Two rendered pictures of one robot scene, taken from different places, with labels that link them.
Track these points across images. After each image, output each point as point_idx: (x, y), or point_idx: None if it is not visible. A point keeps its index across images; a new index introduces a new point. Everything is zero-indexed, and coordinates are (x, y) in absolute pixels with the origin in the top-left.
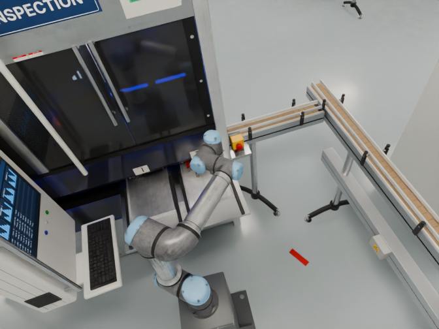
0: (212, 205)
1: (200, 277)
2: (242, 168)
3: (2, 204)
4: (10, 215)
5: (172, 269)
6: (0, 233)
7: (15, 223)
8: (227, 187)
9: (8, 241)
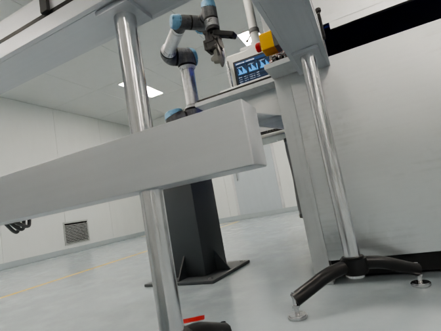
0: (167, 37)
1: (174, 108)
2: (170, 17)
3: (254, 62)
4: (252, 69)
5: (185, 96)
6: (239, 69)
7: (251, 74)
8: (171, 31)
9: (227, 66)
